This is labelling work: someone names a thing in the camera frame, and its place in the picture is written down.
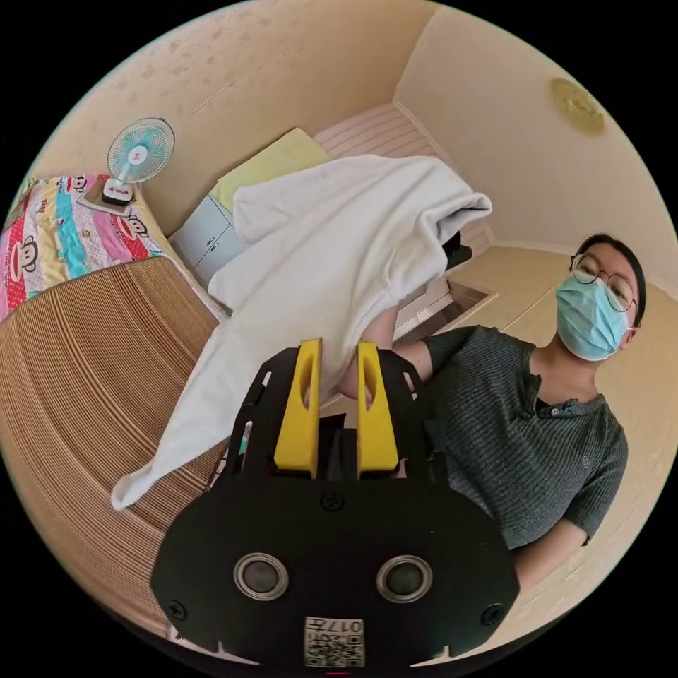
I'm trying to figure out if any pale yellow cushion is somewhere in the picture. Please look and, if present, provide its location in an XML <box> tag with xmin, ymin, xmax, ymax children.
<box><xmin>213</xmin><ymin>126</ymin><xmax>333</xmax><ymax>214</ymax></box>

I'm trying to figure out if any round golden ceiling lamp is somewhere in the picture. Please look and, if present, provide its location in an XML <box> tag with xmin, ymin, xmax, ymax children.
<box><xmin>549</xmin><ymin>76</ymin><xmax>607</xmax><ymax>135</ymax></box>

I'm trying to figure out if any person's right forearm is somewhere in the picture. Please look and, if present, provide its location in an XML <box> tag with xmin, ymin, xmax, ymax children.
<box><xmin>338</xmin><ymin>309</ymin><xmax>406</xmax><ymax>401</ymax></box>

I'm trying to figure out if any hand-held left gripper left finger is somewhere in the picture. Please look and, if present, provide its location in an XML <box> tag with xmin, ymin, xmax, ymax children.
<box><xmin>273</xmin><ymin>338</ymin><xmax>323</xmax><ymax>478</ymax></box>

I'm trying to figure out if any person's body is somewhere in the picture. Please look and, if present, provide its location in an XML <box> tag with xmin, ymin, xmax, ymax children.
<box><xmin>402</xmin><ymin>232</ymin><xmax>648</xmax><ymax>592</ymax></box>

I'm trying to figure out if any small white table fan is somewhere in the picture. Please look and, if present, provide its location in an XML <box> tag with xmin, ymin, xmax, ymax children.
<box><xmin>100</xmin><ymin>116</ymin><xmax>177</xmax><ymax>208</ymax></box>

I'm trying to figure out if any pale blue cupboard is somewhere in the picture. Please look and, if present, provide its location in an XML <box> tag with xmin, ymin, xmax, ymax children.
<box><xmin>169</xmin><ymin>193</ymin><xmax>246</xmax><ymax>278</ymax></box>

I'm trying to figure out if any white long sleeve shirt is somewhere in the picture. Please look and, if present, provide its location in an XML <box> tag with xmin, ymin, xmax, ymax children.
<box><xmin>111</xmin><ymin>153</ymin><xmax>494</xmax><ymax>512</ymax></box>

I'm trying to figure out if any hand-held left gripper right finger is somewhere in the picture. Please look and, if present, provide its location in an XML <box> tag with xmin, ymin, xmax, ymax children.
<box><xmin>357</xmin><ymin>343</ymin><xmax>400</xmax><ymax>478</ymax></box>

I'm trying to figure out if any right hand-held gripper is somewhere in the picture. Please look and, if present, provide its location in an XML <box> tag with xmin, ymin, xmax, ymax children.
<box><xmin>442</xmin><ymin>234</ymin><xmax>473</xmax><ymax>272</ymax></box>

